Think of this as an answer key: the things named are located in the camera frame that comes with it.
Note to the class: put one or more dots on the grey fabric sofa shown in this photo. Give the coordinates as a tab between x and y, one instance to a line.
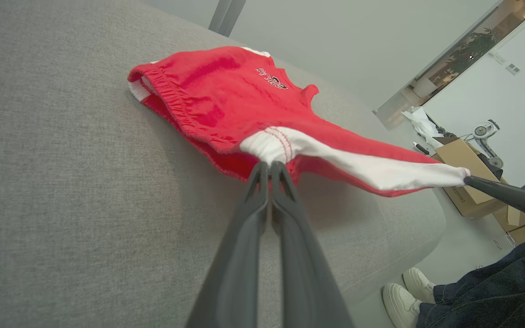
62	182

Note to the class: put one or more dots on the grey metal double-post frame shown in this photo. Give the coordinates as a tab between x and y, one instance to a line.
227	16

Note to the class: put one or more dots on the person's dark blue jeans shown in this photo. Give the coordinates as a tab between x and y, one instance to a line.
495	291

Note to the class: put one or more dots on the white and black wheeled device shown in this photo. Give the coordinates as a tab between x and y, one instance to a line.
483	132

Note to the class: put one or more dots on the open brown cardboard box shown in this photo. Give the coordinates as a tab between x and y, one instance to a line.
458	157

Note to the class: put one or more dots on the green potted plant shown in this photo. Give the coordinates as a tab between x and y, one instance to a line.
470	50

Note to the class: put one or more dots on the red and white shorts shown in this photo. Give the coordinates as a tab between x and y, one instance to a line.
226	91

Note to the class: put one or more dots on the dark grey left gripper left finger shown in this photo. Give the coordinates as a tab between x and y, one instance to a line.
239	264

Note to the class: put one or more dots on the white wall switch panel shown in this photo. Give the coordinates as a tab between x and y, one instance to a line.
499	58
513	69

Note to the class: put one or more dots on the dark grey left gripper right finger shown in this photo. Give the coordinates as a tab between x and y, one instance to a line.
303	273

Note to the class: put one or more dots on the flat brown cardboard box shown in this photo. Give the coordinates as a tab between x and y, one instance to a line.
517	232

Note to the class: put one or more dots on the white sneaker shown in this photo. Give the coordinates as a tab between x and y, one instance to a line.
419	284
399	305

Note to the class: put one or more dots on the crumpled white plastic sheet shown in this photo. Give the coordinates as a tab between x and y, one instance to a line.
419	120

